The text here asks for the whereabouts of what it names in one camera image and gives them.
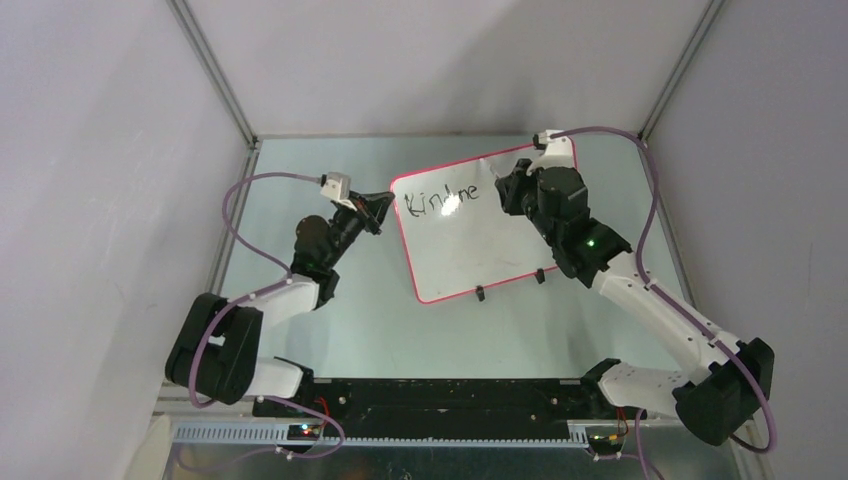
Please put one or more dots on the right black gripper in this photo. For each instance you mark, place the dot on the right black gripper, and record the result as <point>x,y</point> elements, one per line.
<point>512,186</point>

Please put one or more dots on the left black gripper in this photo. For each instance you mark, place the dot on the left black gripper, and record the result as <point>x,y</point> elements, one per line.
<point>375,206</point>

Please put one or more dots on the pink framed whiteboard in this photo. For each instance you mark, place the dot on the pink framed whiteboard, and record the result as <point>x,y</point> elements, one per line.
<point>455,235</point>

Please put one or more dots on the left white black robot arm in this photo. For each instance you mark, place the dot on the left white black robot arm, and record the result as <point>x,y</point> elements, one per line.
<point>216,352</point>

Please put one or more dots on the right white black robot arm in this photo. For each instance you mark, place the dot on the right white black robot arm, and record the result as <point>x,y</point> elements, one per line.
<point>721,382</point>

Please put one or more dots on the left circuit board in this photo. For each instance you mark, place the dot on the left circuit board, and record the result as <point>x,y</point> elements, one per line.
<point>302,432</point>

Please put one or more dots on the circuit board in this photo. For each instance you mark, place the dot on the circuit board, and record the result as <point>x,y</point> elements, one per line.
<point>302,432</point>
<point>610,445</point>

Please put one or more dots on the right circuit board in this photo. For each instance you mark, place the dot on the right circuit board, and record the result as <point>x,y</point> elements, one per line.
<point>610,445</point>

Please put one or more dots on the white object at corner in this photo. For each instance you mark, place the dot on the white object at corner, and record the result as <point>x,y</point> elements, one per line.
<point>151,457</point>

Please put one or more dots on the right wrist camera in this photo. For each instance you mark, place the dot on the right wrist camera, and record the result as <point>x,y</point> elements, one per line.
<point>556,150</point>

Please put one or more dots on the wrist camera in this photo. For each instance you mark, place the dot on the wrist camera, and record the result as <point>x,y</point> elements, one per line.
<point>556,150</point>
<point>335,186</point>

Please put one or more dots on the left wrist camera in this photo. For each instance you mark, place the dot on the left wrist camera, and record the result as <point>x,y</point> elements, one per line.
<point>335,186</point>

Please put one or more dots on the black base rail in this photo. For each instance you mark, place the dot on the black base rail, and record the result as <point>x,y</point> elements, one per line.
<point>456,409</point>

